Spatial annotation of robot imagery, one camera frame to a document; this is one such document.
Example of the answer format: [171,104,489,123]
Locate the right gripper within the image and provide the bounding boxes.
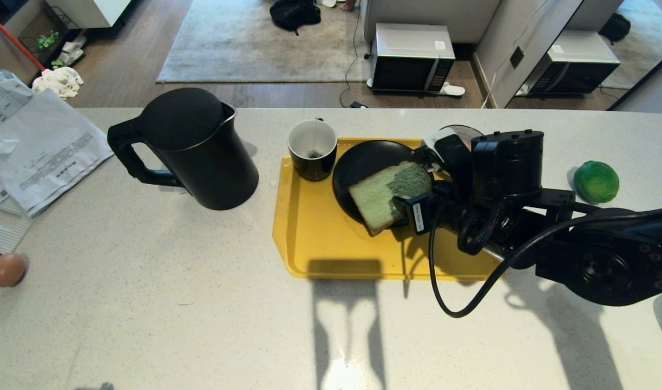
[393,181,469,236]

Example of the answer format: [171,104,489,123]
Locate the green bread slice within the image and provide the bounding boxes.
[348,161,434,237]

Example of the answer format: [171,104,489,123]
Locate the black mug white inside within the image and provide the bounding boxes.
[287,118,338,182]

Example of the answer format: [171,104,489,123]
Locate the green lime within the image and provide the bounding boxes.
[573,161,620,205]

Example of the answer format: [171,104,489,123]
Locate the black electric kettle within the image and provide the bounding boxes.
[107,88,259,211]

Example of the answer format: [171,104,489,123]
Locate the black kettle lid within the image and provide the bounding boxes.
[140,88,225,152]

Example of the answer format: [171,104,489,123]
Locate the brown egg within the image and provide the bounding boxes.
[0,253,29,288]

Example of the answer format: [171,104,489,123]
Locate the round ribbed grey dish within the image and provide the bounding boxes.
[439,125,484,146]

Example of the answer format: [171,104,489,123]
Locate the black round plate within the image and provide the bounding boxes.
[332,140,435,226]

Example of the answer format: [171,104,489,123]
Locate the yellow plastic tray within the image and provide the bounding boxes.
[272,137,502,281]

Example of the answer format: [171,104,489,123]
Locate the white and black microwave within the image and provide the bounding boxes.
[369,23,456,94]

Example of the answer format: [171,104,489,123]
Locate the black backpack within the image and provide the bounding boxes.
[270,0,322,34]

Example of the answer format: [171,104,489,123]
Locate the grey rug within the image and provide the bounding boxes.
[156,0,372,84]

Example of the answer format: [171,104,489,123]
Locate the large printed white paper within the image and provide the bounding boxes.
[0,89,115,218]

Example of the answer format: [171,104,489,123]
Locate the white cabinet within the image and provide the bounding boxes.
[45,0,132,29]

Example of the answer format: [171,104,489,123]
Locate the crumpled white cloth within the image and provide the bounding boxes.
[32,67,84,100]

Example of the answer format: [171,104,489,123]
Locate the white ribbed packaging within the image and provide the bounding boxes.
[0,196,37,255]

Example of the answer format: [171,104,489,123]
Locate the printed paper sheet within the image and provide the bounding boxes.
[0,68,35,133]

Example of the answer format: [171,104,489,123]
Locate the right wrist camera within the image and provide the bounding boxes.
[415,128,472,186]

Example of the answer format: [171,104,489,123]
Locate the black cable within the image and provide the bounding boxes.
[428,205,662,319]

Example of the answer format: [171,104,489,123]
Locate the wall mirror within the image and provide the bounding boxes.
[503,0,662,112]

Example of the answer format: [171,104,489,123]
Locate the black wire rack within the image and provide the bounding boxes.
[18,5,80,69]

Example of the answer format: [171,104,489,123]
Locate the red broom handle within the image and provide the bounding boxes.
[0,10,46,72]

